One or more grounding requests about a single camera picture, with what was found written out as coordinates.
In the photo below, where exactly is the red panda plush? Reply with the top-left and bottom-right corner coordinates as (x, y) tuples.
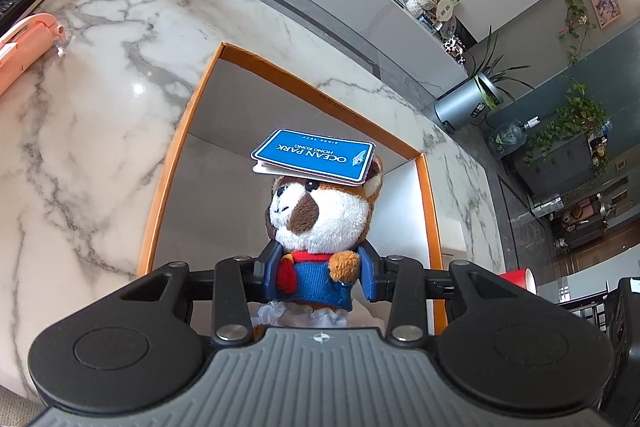
(250, 129), (384, 335)

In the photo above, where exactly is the orange storage box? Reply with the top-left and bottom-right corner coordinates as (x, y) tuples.
(135, 41), (449, 338)

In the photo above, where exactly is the red mug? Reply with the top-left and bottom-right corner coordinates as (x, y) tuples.
(501, 268), (537, 295)

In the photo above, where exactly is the water jug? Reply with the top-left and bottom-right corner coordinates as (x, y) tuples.
(487, 116), (540, 159)

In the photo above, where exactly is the grey trash bin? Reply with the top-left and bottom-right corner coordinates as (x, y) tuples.
(434, 72), (503, 133)

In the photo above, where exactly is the potted plant by bin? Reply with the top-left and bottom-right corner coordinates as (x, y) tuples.
(466, 27), (534, 112)

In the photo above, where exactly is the hanging green vine plant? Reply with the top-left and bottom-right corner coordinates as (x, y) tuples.
(524, 0), (606, 168)

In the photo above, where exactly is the framed wall picture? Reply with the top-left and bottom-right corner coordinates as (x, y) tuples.
(590, 0), (622, 29)

